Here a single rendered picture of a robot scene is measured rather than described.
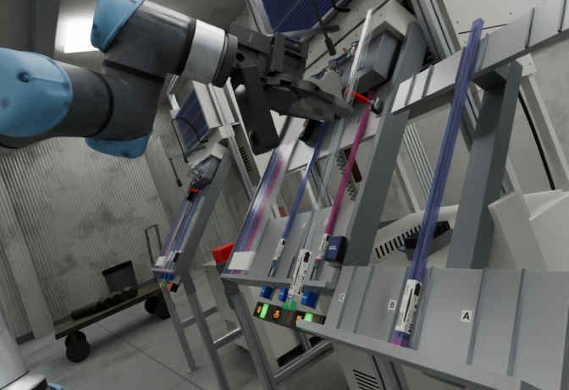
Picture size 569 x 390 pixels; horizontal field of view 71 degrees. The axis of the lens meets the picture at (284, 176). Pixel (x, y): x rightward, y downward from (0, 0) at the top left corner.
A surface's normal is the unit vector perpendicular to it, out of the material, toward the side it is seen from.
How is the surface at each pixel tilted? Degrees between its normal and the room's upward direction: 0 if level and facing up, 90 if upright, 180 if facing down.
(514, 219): 90
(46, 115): 147
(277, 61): 90
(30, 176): 90
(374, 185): 90
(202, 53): 114
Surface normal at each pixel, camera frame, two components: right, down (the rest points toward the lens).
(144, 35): 0.34, 0.24
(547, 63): -0.77, 0.28
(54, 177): 0.53, -0.22
